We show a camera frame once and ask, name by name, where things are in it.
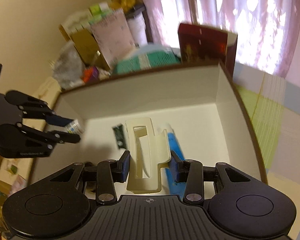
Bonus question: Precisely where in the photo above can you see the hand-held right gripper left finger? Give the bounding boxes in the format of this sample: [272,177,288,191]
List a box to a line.
[50,150,131,205]

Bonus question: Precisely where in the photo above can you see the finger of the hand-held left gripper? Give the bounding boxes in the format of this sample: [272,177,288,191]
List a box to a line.
[0,124,80,153]
[5,91,72,127]

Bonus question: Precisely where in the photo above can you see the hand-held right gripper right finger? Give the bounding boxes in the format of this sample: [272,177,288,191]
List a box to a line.
[170,150,252,203]

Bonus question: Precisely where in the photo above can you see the small white bottle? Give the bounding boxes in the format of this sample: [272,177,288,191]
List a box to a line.
[65,119,86,134]

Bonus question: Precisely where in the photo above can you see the cream hair claw clip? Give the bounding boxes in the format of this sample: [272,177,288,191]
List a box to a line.
[125,117,172,195]

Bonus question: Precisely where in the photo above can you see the blue toothpaste tube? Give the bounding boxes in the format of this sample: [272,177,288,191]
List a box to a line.
[162,123,188,188]

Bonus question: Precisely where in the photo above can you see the dark green tube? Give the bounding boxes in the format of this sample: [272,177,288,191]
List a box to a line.
[112,124,126,151]

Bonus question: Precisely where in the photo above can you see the dark brown hair scrunchie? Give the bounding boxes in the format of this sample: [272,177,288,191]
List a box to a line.
[83,161,98,193]

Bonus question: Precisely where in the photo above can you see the brown cardboard box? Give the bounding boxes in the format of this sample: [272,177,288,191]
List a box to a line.
[27,62,268,201]

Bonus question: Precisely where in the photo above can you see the crumpled plastic bag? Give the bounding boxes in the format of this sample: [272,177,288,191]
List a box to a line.
[52,41,87,90]

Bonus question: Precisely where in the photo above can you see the tan cardboard carton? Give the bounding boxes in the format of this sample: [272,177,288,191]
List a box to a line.
[69,28,111,71]

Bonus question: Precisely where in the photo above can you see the white chair back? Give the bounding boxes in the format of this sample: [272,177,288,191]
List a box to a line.
[59,9,95,41]

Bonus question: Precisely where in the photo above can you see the pink and white package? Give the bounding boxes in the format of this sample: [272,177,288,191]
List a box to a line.
[91,8,136,66]

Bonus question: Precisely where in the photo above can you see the teal tissue package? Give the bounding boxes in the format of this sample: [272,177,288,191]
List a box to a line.
[114,44,183,75]

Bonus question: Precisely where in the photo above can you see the green tissue packs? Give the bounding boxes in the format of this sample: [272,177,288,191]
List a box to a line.
[88,2,111,22]

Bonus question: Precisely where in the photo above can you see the white bucket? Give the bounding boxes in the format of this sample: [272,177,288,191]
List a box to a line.
[127,12,148,47]

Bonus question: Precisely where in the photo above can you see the red gift box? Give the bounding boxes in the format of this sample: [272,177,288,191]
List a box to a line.
[177,23,238,78]

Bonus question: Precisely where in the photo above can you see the yellow plastic bag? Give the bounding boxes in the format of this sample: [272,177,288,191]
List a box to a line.
[111,0,136,11]

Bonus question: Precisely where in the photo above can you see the pink lace curtain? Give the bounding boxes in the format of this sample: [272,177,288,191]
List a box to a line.
[104,0,300,85]

